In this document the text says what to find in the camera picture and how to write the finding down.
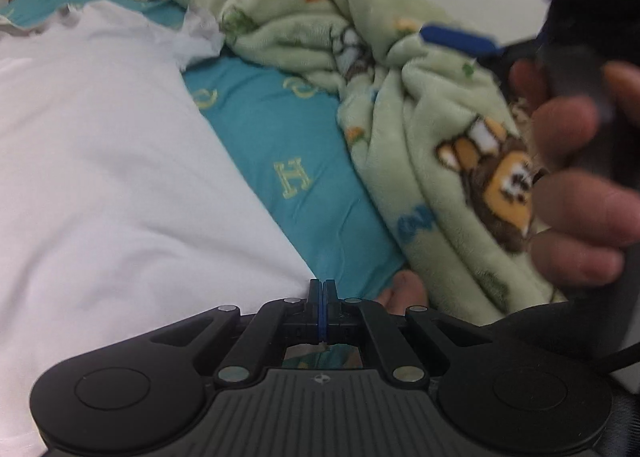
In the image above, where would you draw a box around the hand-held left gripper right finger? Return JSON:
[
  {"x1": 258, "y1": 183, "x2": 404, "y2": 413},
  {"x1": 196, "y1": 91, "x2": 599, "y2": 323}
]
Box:
[{"x1": 322, "y1": 279, "x2": 494, "y2": 385}]

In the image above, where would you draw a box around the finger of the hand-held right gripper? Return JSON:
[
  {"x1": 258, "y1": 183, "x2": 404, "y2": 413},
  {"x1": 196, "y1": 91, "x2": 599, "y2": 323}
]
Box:
[{"x1": 420, "y1": 23, "x2": 546, "y2": 76}]

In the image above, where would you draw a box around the person's right hand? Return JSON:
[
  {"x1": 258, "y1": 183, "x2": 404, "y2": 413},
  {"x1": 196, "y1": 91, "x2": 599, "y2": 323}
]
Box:
[{"x1": 509, "y1": 58, "x2": 640, "y2": 289}]

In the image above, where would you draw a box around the green cartoon print blanket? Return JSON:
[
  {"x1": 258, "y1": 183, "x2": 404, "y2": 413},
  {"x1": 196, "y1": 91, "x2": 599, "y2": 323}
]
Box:
[{"x1": 167, "y1": 0, "x2": 569, "y2": 329}]

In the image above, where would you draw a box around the bed with teal printed sheet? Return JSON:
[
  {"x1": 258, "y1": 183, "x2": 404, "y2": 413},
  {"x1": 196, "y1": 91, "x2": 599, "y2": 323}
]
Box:
[{"x1": 0, "y1": 0, "x2": 407, "y2": 369}]

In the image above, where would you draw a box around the white t-shirt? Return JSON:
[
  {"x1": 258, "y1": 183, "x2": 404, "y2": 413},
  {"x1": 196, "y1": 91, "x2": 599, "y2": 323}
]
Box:
[{"x1": 0, "y1": 0, "x2": 322, "y2": 457}]

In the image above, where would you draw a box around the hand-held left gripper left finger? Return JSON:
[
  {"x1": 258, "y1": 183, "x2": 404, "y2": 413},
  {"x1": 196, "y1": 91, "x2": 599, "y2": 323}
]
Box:
[{"x1": 150, "y1": 279, "x2": 323, "y2": 385}]

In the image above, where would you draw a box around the person's bare leg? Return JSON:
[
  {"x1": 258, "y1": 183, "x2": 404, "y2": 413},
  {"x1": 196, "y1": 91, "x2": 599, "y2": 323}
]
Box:
[{"x1": 376, "y1": 269, "x2": 429, "y2": 316}]

